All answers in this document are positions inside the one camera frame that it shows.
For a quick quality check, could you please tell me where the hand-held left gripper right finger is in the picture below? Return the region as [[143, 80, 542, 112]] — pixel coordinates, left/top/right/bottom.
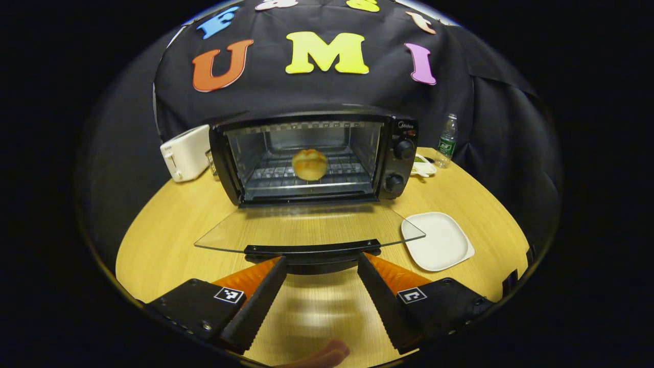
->
[[357, 252, 495, 355]]

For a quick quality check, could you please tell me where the black backdrop cloth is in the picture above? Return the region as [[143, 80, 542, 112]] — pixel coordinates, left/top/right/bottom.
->
[[77, 0, 563, 266]]

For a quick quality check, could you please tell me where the white divided condiment plate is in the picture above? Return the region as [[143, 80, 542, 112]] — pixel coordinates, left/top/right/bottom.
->
[[411, 153, 437, 178]]

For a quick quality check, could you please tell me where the clear plastic water bottle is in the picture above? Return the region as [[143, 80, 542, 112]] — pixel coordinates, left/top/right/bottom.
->
[[435, 113, 459, 169]]

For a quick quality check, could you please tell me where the white square plate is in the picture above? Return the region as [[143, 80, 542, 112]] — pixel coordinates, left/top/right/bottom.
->
[[401, 212, 475, 272]]

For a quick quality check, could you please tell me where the golden bread bun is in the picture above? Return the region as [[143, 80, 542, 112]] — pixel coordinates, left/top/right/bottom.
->
[[292, 149, 328, 181]]

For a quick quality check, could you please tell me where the white toaster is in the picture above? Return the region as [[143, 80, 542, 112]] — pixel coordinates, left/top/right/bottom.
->
[[160, 124, 212, 183]]

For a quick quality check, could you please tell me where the black electric oven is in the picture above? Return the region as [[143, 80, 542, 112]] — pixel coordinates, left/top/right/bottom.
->
[[194, 108, 427, 275]]

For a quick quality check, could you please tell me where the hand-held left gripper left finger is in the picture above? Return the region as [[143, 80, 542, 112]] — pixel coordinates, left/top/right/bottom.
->
[[145, 256, 288, 354]]

